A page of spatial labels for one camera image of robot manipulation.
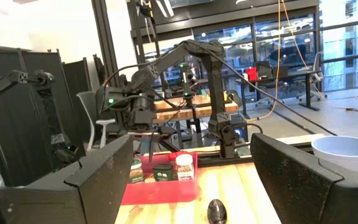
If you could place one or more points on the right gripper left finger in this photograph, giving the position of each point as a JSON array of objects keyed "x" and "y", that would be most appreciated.
[{"x": 73, "y": 202}]

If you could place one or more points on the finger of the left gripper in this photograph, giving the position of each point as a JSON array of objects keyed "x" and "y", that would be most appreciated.
[
  {"x": 154, "y": 143},
  {"x": 150, "y": 146}
]

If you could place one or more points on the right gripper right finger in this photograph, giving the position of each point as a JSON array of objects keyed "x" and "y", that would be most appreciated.
[{"x": 306, "y": 199}]

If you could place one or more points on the black small block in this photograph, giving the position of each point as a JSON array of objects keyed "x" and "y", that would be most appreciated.
[{"x": 163, "y": 173}]

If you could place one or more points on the green-lid oregano spice jar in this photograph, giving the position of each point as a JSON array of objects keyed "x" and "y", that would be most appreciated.
[{"x": 136, "y": 174}]

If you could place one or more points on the white-lid glass spice jar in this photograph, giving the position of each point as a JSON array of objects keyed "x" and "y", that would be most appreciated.
[{"x": 185, "y": 169}]

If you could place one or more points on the all-black metal spoon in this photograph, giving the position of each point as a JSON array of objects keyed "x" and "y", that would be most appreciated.
[{"x": 216, "y": 213}]

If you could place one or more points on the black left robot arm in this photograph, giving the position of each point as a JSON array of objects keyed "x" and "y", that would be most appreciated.
[{"x": 214, "y": 93}]

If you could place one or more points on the black background robot arm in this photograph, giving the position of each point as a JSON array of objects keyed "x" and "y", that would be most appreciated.
[{"x": 187, "y": 84}]

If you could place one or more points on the wooden background table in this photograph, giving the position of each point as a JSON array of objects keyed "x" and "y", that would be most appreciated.
[{"x": 166, "y": 115}]

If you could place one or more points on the pink plastic tray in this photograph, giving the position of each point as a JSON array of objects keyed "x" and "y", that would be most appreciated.
[{"x": 160, "y": 193}]

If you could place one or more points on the white chair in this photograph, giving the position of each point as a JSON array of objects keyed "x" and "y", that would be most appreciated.
[{"x": 86, "y": 105}]

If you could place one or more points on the light blue bowl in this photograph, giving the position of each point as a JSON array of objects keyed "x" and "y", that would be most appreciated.
[{"x": 343, "y": 155}]

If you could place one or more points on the black room partition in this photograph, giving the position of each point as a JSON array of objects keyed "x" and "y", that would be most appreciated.
[{"x": 20, "y": 133}]

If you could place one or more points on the dark office desk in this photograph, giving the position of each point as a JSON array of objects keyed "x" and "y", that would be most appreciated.
[{"x": 308, "y": 93}]

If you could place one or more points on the red box on desk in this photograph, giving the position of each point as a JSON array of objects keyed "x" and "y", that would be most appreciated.
[{"x": 251, "y": 74}]

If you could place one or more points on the grey office chair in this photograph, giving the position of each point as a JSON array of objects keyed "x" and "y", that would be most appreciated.
[{"x": 317, "y": 67}]

